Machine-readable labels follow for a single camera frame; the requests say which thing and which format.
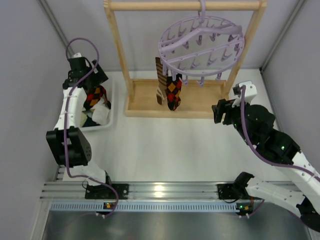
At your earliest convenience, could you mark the pale green sock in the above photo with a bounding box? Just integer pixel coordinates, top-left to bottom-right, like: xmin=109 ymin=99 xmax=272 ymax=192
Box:
xmin=79 ymin=112 xmax=88 ymax=128

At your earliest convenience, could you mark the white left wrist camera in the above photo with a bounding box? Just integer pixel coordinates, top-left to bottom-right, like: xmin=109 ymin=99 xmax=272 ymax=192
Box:
xmin=71 ymin=52 xmax=83 ymax=59

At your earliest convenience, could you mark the red black argyle sock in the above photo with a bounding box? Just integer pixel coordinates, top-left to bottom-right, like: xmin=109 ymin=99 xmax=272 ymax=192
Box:
xmin=83 ymin=85 xmax=112 ymax=111

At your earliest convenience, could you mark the white slotted cable duct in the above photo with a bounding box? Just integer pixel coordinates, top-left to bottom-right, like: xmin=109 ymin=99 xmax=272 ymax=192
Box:
xmin=50 ymin=201 xmax=249 ymax=213

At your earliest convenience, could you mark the wooden hanger rack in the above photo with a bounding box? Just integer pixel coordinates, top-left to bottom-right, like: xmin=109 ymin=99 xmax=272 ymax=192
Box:
xmin=103 ymin=0 xmax=268 ymax=119

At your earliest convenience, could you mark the aluminium mounting rail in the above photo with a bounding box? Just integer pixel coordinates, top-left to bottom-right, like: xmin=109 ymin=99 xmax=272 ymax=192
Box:
xmin=39 ymin=181 xmax=306 ymax=201

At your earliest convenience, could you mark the purple round clip hanger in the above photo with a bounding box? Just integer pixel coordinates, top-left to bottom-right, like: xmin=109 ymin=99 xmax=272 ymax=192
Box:
xmin=158 ymin=0 xmax=245 ymax=87

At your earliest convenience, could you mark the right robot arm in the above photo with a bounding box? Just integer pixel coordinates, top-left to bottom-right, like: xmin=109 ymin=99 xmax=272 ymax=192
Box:
xmin=211 ymin=99 xmax=320 ymax=232

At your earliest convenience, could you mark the brown striped sock right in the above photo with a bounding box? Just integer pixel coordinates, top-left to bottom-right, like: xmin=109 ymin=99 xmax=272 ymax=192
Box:
xmin=155 ymin=57 xmax=167 ymax=105

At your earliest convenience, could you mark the white plastic basket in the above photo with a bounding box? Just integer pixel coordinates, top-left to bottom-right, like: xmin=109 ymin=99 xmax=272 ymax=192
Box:
xmin=81 ymin=77 xmax=117 ymax=132

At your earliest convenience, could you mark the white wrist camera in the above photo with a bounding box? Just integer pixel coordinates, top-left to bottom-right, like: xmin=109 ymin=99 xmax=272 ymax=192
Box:
xmin=71 ymin=52 xmax=83 ymax=59
xmin=232 ymin=80 xmax=258 ymax=108

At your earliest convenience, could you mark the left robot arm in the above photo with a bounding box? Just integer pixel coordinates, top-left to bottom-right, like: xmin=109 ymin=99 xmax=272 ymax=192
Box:
xmin=46 ymin=53 xmax=112 ymax=190

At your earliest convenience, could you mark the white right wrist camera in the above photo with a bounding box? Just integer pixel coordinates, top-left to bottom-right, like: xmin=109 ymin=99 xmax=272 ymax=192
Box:
xmin=232 ymin=80 xmax=258 ymax=108

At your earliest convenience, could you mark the dark navy sock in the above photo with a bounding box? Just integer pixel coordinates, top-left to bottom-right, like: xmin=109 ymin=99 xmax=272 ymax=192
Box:
xmin=82 ymin=116 xmax=100 ymax=128

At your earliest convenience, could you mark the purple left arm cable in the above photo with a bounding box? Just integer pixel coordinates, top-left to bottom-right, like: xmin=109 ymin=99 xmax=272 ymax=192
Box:
xmin=63 ymin=37 xmax=120 ymax=211

